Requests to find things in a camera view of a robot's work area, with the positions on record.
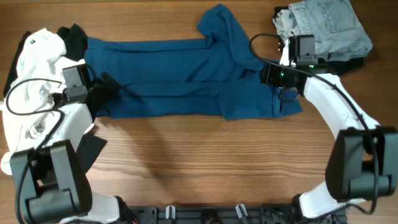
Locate blue polo shirt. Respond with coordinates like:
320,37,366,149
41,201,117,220
84,4,302,119

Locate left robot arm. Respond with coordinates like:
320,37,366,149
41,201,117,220
10,63,121,223

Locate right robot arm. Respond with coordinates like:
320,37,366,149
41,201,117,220
261,35,397,223

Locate black garment left pile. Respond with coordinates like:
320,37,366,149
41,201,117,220
1,24,106,171

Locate folded black garment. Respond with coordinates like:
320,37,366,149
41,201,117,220
273,6,365,77

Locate white shirt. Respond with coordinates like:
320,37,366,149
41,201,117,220
1,28,85,175

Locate folded light blue jeans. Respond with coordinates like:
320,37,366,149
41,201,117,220
272,0,374,62

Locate left black cable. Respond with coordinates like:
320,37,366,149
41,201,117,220
5,63,97,224

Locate black cable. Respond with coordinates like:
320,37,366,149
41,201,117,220
248,32,380,215
5,63,97,224

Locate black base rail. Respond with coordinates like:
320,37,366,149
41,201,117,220
130,204,348,224

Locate right black cable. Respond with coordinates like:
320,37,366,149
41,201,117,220
248,32,380,215

